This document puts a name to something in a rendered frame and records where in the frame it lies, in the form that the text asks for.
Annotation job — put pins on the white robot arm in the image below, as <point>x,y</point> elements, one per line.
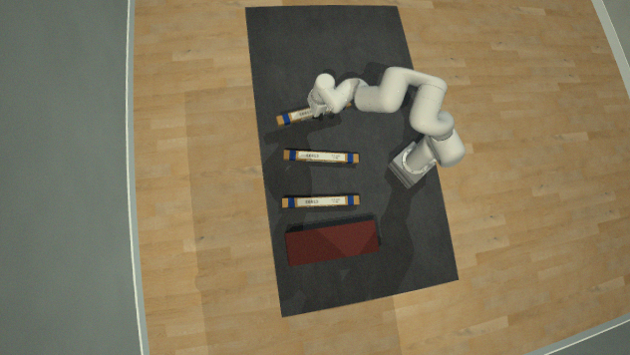
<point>388,98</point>

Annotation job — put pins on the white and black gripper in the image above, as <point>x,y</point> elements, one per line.
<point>317,110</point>

